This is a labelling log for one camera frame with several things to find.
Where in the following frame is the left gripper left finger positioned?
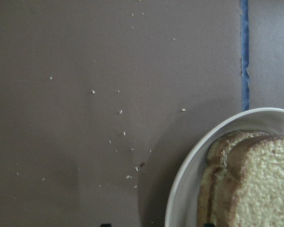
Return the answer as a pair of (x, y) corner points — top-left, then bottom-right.
(100, 223), (112, 227)

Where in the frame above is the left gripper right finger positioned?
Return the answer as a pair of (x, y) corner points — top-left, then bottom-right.
(203, 223), (214, 227)

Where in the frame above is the white round plate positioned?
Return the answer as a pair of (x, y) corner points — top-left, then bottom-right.
(164, 107), (284, 227)

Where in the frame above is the bread slice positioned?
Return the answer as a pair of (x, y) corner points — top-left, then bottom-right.
(215, 136), (284, 227)
(197, 130), (271, 227)

